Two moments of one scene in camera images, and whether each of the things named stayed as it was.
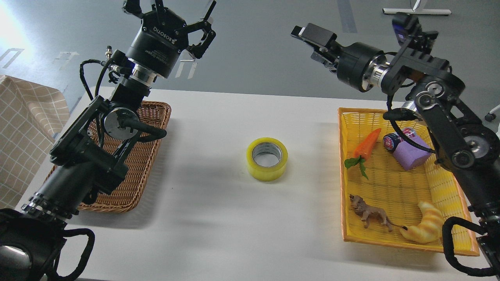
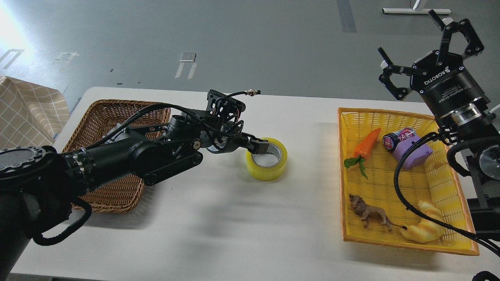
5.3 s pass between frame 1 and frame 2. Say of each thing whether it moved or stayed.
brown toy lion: stayed
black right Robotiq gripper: moved
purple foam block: stayed
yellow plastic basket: stayed
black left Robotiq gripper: moved
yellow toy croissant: stayed
